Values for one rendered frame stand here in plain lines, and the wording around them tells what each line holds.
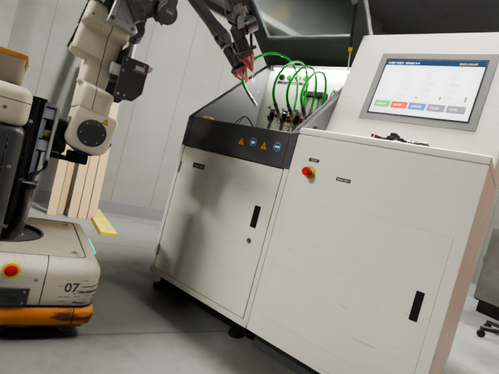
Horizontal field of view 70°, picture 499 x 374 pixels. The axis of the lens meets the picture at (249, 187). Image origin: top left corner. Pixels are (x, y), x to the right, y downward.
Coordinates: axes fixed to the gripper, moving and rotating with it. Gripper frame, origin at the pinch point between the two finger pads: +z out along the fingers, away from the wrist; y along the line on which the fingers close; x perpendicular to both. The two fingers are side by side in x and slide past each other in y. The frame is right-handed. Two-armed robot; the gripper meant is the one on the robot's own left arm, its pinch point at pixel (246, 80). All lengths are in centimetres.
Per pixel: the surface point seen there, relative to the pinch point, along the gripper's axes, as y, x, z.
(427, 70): -52, -53, 44
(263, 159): -25, 22, 42
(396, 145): -68, -9, 62
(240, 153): -14.5, 27.6, 33.7
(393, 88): -44, -41, 44
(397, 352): -68, 31, 121
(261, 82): 34.6, -23.5, -3.2
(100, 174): 149, 97, -22
